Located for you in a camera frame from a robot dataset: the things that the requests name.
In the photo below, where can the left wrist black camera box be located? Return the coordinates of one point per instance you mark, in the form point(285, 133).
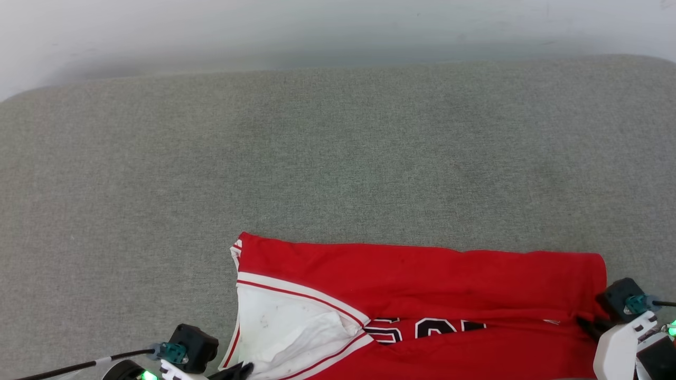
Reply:
point(198, 343)

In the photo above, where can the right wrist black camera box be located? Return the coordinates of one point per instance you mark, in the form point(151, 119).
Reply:
point(615, 298)

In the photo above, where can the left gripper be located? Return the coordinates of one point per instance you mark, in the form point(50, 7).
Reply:
point(127, 369)

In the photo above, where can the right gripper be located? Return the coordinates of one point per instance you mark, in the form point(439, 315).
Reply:
point(618, 348)

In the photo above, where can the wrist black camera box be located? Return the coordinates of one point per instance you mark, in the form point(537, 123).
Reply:
point(198, 343)
point(615, 298)

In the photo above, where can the red white basketball jersey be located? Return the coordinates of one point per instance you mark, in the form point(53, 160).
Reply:
point(422, 279)

